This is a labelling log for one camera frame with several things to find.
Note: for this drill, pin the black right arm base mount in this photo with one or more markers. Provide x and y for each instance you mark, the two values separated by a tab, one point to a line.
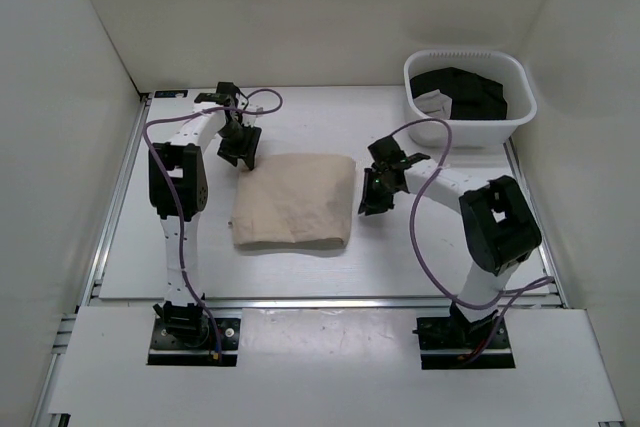
440	347

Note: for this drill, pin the beige trousers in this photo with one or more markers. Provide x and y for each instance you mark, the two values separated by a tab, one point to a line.
296	199

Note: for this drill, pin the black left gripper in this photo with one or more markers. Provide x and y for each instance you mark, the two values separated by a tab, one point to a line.
245	151

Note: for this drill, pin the black trousers in basket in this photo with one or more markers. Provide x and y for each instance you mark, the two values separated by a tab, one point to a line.
455	94

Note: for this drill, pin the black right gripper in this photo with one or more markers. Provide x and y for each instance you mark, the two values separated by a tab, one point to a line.
370	203

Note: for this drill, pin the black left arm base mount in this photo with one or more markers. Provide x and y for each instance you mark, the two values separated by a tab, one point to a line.
200	347

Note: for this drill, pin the black label sticker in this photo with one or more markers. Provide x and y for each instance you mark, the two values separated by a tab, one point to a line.
170	94

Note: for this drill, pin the white plastic basket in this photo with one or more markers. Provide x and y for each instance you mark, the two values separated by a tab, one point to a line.
491	64

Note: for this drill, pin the aluminium left side rail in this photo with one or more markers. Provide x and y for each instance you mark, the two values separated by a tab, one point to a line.
83	195

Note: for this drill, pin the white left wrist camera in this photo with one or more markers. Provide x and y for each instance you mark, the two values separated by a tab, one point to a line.
251	115

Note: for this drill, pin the aluminium front rail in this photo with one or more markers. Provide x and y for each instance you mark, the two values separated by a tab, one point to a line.
402	302

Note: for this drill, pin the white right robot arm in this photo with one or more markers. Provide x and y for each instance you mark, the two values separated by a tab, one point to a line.
499	228

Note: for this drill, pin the aluminium rail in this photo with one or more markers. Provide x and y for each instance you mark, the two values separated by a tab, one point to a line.
402	302
83	195
546	254

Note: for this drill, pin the aluminium right side rail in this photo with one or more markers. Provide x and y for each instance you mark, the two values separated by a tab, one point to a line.
546	254

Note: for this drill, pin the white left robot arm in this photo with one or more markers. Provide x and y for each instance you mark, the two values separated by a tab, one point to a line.
178	191

